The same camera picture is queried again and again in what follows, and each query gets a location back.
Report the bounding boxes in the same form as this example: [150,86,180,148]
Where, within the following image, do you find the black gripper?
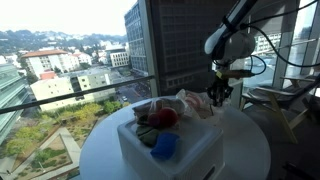
[207,69,253,100]

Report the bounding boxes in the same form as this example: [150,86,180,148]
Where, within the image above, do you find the red plush toy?
[147,107,179,128]

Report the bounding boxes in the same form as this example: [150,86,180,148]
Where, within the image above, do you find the blue sponge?
[150,133,180,160]

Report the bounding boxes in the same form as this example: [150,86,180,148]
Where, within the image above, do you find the green cloth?
[136,115,160,147]

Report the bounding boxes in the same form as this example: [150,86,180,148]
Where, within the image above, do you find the white pink cloth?
[133,98,185,117]

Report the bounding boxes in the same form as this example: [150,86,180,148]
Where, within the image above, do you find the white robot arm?
[204,0,319,103]

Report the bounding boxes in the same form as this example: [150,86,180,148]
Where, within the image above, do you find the white plastic target bag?
[176,89,231,120]

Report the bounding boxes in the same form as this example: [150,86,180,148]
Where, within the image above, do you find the white storage container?
[117,116,225,180]

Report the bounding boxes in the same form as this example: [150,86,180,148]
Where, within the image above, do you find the round white table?
[79,99,271,180]

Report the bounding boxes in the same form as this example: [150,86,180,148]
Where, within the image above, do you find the wooden chair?
[240,66,320,144]

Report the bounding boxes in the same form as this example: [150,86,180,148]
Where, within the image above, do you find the window railing bar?
[0,75,158,114]

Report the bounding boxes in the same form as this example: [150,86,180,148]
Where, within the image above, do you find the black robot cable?
[213,0,320,76]

